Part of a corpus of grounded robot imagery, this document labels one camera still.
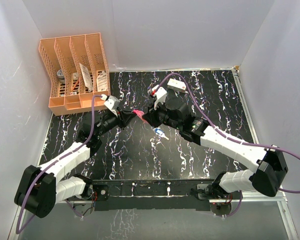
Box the orange pen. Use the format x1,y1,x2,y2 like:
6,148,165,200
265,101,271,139
70,79,80,92

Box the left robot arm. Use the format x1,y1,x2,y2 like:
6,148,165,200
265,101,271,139
14,109,136,218

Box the white paper packet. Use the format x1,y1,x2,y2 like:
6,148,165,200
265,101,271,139
79,63,93,92

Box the blue key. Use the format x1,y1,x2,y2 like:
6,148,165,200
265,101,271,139
154,128,169,140

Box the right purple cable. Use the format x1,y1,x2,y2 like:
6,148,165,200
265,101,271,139
154,72,300,194

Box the round tin in organizer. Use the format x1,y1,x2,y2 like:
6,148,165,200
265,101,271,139
56,69,65,81

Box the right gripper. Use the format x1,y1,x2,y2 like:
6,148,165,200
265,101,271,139
143,99,182,131

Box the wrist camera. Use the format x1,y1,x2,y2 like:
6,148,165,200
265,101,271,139
104,95,120,111
151,85,167,110

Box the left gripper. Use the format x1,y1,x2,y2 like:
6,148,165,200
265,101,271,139
95,107,137,138

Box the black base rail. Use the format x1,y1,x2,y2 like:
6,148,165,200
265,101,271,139
64,178,243,212

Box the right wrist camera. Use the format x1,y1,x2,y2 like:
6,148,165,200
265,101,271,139
151,85,167,110

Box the white box on table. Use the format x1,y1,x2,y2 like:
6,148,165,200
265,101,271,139
167,78,187,93

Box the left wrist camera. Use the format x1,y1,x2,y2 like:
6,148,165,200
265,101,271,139
104,95,120,111

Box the orange file organizer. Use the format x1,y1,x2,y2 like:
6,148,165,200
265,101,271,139
38,33,111,116

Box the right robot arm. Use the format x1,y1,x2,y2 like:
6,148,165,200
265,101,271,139
142,96,288,199

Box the white labelled packet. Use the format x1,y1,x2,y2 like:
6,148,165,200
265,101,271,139
96,71,108,92

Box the pink keyring strap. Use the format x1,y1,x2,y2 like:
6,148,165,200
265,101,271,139
132,109,146,120

